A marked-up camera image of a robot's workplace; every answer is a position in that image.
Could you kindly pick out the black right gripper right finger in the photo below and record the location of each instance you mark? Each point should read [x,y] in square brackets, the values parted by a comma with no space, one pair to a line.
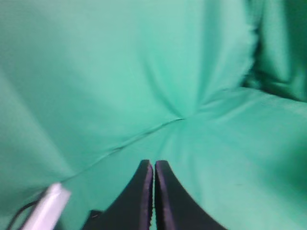
[175,209]

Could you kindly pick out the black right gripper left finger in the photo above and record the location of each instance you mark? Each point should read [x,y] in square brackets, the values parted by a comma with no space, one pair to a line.
[132,209]

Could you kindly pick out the green cloth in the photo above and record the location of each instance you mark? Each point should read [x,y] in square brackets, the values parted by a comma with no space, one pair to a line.
[218,88]

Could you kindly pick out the white drawer cabinet frame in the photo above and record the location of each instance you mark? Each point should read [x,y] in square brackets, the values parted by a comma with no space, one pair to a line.
[48,209]

